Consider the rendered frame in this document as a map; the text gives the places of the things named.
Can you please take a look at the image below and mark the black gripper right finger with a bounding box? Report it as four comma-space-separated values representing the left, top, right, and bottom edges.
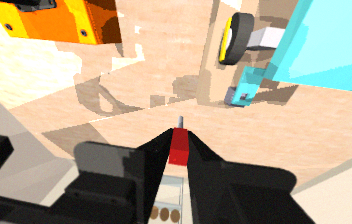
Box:
187, 130, 297, 224

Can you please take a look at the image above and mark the cyan wheeled trolley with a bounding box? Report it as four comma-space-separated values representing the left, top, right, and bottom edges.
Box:
219, 0, 352, 106

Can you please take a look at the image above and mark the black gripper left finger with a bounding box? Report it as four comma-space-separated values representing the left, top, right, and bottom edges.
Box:
73, 128, 174, 224

